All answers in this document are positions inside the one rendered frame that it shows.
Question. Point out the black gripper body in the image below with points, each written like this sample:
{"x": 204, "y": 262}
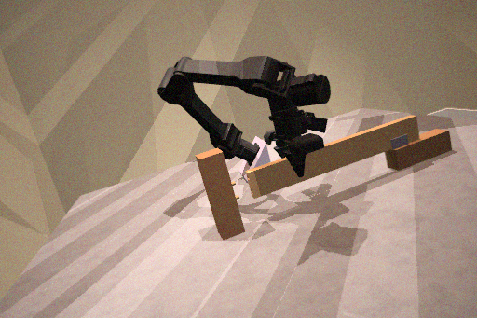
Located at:
{"x": 288, "y": 132}

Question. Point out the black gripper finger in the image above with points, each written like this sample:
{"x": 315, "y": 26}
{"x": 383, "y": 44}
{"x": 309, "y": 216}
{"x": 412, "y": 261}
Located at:
{"x": 281, "y": 150}
{"x": 297, "y": 162}

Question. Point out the long wooden rail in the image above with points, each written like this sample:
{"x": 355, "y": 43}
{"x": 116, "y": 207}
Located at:
{"x": 279, "y": 174}

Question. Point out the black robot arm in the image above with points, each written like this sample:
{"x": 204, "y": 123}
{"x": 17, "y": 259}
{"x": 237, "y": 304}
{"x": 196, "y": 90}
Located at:
{"x": 255, "y": 75}

